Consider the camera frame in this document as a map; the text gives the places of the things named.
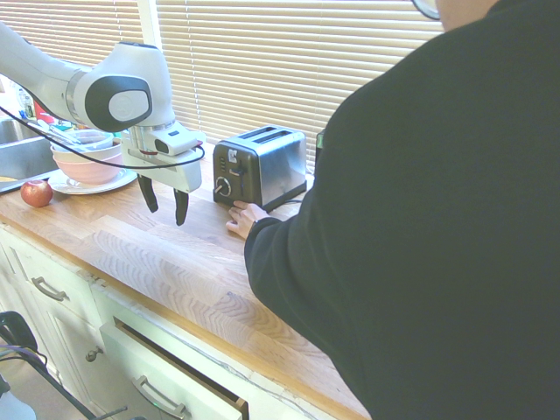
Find beige slatted window blind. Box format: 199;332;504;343
0;0;144;74
155;0;445;153

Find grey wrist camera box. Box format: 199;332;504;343
152;128;206;158

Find clear plastic food container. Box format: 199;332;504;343
71;129;116;151

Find stainless steel two-slot toaster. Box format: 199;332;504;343
213;125;308;214

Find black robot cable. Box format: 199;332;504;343
0;106;206;167

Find black sleeved forearm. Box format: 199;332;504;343
243;187;347;316

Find person's bare hand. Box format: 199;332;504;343
225;199;270;241

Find metal drawer handle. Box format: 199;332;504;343
130;374;193;420
31;276;70;303

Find white bowl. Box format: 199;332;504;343
49;138;123;164

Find white dinner plate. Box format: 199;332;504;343
46;168;139;196

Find black camera stand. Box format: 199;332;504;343
0;311;129;420

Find black steel microwave oven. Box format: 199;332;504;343
314;129;327;177

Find person in black sweater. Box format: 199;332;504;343
243;0;560;420

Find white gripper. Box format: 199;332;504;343
122;146;204;228

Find stainless steel sink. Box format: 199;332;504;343
0;117;59;181

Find red apple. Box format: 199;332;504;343
19;178;54;208

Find white open drawer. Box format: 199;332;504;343
99;318;250;420

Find grey kitchen utensils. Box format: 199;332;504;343
25;121;81;146

